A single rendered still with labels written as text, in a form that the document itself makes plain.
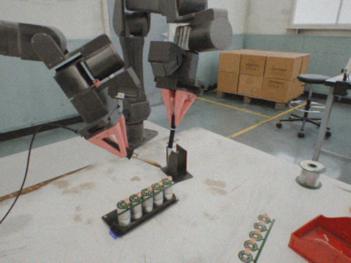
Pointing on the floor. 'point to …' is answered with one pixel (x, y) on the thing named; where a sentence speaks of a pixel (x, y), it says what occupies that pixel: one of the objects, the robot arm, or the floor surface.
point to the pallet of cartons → (262, 76)
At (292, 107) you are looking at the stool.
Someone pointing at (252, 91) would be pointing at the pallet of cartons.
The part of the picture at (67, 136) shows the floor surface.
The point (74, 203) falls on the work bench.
